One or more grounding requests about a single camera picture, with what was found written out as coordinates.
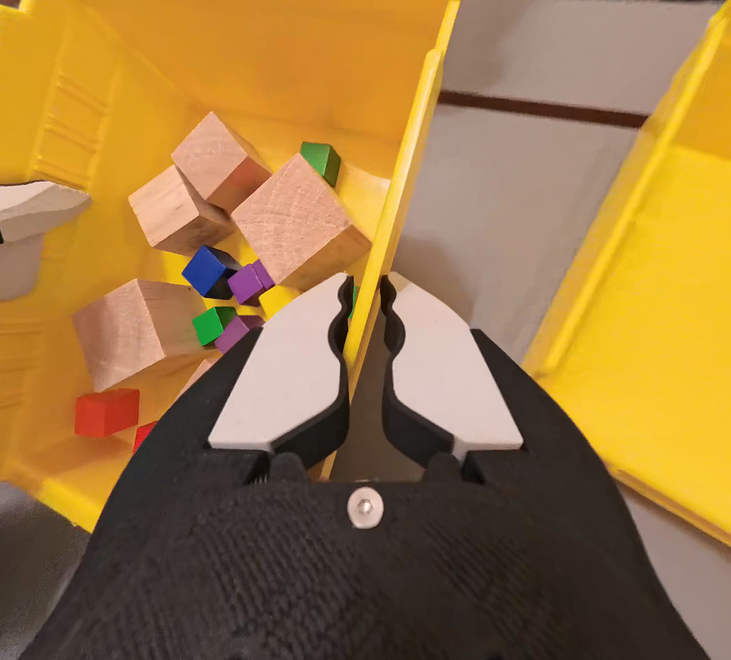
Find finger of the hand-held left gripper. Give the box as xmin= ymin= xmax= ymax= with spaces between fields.
xmin=0 ymin=180 xmax=92 ymax=301

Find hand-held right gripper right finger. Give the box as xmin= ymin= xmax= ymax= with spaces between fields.
xmin=380 ymin=272 xmax=525 ymax=469

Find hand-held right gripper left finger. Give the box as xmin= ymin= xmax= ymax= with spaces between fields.
xmin=208 ymin=273 xmax=355 ymax=469

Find large wooden cube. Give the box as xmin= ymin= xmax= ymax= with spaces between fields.
xmin=72 ymin=278 xmax=218 ymax=392
xmin=177 ymin=356 xmax=223 ymax=401
xmin=231 ymin=153 xmax=373 ymax=291
xmin=128 ymin=164 xmax=235 ymax=256
xmin=171 ymin=112 xmax=272 ymax=212

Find pile of small coloured cubes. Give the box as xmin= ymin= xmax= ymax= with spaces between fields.
xmin=74 ymin=141 xmax=359 ymax=454

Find yellow plastic box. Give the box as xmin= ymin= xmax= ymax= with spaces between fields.
xmin=0 ymin=0 xmax=472 ymax=532
xmin=522 ymin=0 xmax=731 ymax=547

